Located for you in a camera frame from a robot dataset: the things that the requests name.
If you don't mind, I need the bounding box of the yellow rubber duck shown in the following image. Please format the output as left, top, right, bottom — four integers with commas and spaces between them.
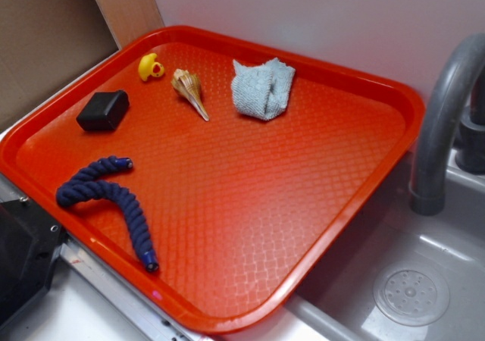
138, 53, 165, 82

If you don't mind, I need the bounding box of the red plastic tray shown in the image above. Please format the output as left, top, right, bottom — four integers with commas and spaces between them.
1, 27, 424, 334

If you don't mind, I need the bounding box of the light blue crumpled cloth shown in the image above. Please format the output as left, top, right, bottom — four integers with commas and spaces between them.
231, 58, 296, 121

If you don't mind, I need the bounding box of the brown spiral seashell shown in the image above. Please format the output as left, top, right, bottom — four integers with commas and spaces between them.
171, 68, 210, 122

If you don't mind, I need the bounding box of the black rectangular block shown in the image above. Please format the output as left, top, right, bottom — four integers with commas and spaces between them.
76, 90, 130, 131

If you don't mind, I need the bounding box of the grey curved faucet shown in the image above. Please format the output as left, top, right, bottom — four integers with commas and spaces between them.
409, 33, 484, 215

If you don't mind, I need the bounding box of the light wooden board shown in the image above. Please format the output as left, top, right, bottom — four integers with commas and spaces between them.
95, 0, 164, 49

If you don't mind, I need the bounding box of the grey plastic sink basin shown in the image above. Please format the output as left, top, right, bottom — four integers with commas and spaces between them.
286, 158, 484, 340

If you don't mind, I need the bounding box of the round sink drain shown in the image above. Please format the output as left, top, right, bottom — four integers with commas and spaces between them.
373, 261, 450, 327

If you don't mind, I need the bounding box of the brown cardboard panel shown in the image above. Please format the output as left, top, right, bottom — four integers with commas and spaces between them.
1, 0, 117, 130

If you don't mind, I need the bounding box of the navy blue braided rope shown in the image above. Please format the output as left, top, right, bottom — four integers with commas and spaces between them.
55, 155, 160, 273

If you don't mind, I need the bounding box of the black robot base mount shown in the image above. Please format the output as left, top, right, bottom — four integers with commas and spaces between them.
1, 196, 66, 329

